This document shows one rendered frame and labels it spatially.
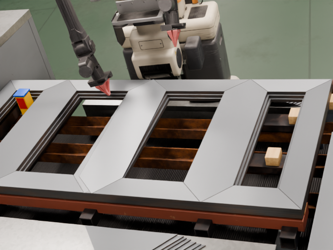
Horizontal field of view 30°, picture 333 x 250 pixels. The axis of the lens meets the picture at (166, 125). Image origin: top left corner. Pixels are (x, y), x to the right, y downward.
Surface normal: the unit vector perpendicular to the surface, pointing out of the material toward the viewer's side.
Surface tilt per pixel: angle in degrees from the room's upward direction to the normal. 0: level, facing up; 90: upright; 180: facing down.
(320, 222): 0
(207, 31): 90
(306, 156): 0
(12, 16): 0
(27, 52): 90
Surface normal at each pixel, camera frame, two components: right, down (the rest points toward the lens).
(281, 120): -0.22, -0.80
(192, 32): -0.18, 0.60
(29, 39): 0.92, 0.03
